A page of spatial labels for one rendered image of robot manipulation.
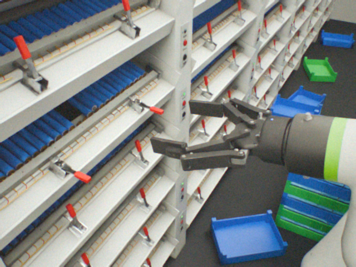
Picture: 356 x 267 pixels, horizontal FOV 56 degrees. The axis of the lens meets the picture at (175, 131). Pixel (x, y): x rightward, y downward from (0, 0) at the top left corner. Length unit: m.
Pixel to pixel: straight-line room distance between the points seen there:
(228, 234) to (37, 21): 1.32
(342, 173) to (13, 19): 0.62
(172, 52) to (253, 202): 1.14
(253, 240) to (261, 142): 1.24
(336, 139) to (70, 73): 0.45
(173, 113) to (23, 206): 0.54
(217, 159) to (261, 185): 1.47
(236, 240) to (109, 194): 0.91
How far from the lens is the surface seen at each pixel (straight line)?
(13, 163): 0.73
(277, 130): 0.52
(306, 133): 0.50
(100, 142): 0.79
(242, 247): 1.70
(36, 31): 0.71
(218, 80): 1.41
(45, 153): 0.73
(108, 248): 1.08
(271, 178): 2.03
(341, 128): 0.50
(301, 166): 0.51
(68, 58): 0.69
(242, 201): 1.87
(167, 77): 0.99
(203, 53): 1.17
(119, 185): 0.96
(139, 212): 1.15
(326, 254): 1.06
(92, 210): 0.91
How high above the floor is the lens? 1.40
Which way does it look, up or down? 38 degrees down
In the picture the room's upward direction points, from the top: straight up
